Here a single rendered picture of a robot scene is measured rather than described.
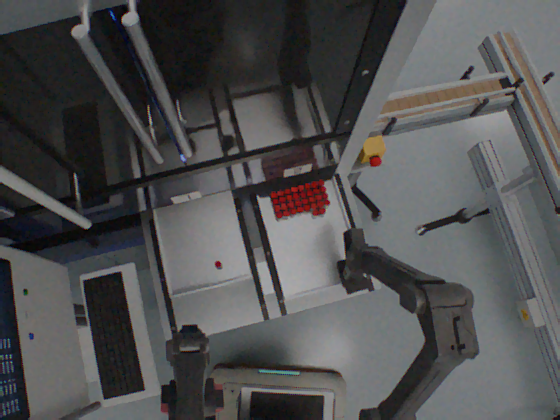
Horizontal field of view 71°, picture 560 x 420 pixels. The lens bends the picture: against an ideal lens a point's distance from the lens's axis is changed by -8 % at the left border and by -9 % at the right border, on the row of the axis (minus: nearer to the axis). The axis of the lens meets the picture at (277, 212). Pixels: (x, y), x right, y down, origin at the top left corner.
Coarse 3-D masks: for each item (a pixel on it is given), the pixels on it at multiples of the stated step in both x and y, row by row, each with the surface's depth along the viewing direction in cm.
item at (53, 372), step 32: (0, 256) 100; (32, 256) 117; (0, 288) 96; (32, 288) 112; (64, 288) 132; (0, 320) 93; (32, 320) 108; (64, 320) 126; (0, 352) 90; (32, 352) 103; (64, 352) 121; (0, 384) 86; (32, 384) 99; (64, 384) 115; (0, 416) 83; (32, 416) 95
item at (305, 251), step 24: (336, 192) 140; (264, 216) 138; (336, 216) 139; (288, 240) 136; (312, 240) 136; (336, 240) 137; (288, 264) 134; (312, 264) 134; (336, 264) 134; (288, 288) 132; (312, 288) 132
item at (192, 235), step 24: (168, 216) 137; (192, 216) 138; (216, 216) 138; (168, 240) 135; (192, 240) 135; (216, 240) 136; (240, 240) 136; (168, 264) 133; (192, 264) 133; (240, 264) 134; (168, 288) 128; (192, 288) 132
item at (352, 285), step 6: (342, 264) 122; (342, 270) 122; (342, 276) 121; (348, 276) 116; (348, 282) 120; (354, 282) 118; (360, 282) 120; (366, 282) 120; (348, 288) 119; (354, 288) 119; (360, 288) 119; (366, 288) 119; (348, 294) 120
